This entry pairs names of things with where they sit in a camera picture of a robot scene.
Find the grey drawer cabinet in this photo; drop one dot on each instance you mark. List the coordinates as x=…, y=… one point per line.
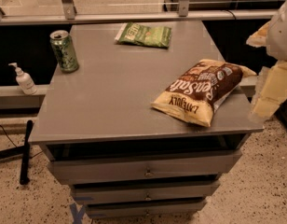
x=100, y=132

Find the brown and yellow chip bag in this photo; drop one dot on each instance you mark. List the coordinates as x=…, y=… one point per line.
x=196, y=95

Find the green soda can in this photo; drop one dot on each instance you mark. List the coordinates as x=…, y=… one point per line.
x=63, y=48

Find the metal window railing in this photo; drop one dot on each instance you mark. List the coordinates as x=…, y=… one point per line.
x=26, y=12

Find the drawer knob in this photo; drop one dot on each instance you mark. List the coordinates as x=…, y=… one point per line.
x=148, y=173
x=147, y=197

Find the black stand leg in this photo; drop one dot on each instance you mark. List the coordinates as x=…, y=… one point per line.
x=24, y=151

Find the top drawer knob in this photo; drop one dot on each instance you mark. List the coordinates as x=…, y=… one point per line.
x=148, y=173

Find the middle drawer knob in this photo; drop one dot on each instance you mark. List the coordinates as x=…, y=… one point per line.
x=147, y=197

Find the green chip bag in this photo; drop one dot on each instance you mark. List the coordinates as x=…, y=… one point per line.
x=142, y=35

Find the white pump bottle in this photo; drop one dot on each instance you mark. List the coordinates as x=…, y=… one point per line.
x=24, y=80

